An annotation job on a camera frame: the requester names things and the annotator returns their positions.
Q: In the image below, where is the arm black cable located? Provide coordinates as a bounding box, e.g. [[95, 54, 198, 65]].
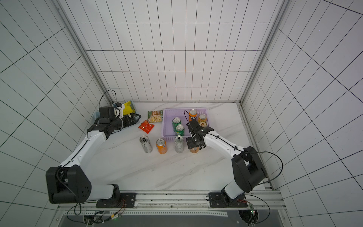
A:
[[209, 133, 284, 225], [55, 89, 125, 225]]

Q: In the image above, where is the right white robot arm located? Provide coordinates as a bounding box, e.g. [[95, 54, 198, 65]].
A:
[[186, 119, 267, 199]]

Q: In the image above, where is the aluminium mounting rail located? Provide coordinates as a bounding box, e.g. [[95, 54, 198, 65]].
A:
[[56, 191, 286, 219]]

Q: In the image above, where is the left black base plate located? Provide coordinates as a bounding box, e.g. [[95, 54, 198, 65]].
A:
[[96, 184, 137, 209]]

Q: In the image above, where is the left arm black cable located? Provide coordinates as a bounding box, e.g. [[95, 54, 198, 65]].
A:
[[55, 89, 125, 225]]

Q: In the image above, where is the green soup mix packet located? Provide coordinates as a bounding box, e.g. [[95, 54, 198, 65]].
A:
[[147, 110, 164, 123]]

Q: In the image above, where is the red snack packet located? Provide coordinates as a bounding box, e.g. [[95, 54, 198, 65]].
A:
[[139, 120, 154, 134]]

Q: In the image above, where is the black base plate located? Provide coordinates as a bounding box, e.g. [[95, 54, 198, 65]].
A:
[[96, 184, 137, 209], [206, 193, 248, 208]]

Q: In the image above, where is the blue plastic basket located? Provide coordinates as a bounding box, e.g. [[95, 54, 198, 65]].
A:
[[93, 111, 100, 120]]

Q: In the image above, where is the purple plastic basket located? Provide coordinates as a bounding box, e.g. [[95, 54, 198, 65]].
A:
[[162, 107, 209, 141]]

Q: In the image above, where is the green Sprite can front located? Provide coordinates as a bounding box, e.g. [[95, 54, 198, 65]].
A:
[[175, 124, 184, 136]]

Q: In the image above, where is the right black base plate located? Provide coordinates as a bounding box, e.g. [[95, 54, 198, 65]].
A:
[[206, 193, 248, 208]]

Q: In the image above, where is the green sprite can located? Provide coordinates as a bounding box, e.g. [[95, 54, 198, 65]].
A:
[[172, 117, 181, 131], [175, 124, 184, 136]]

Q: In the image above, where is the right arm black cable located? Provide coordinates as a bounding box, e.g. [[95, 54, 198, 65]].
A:
[[209, 133, 284, 225]]

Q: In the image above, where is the yellow napa cabbage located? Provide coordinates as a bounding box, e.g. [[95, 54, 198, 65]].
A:
[[123, 101, 136, 115]]

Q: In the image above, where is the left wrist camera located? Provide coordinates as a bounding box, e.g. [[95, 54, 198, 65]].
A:
[[113, 102, 125, 118]]

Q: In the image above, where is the orange gold can right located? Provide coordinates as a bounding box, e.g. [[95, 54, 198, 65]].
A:
[[197, 113, 207, 123]]

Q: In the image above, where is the silver white drink can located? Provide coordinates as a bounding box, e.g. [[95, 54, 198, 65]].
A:
[[140, 135, 153, 153]]

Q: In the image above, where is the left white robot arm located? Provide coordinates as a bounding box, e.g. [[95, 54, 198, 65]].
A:
[[45, 106, 141, 207]]

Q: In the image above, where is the green gold can right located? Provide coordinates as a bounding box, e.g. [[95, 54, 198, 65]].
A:
[[199, 122, 208, 127]]

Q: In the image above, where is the green Sprite can rear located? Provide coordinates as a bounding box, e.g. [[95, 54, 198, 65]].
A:
[[172, 117, 181, 131]]

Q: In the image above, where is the orange Fanta can rear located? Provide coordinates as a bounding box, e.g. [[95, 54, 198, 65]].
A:
[[188, 109, 198, 122]]

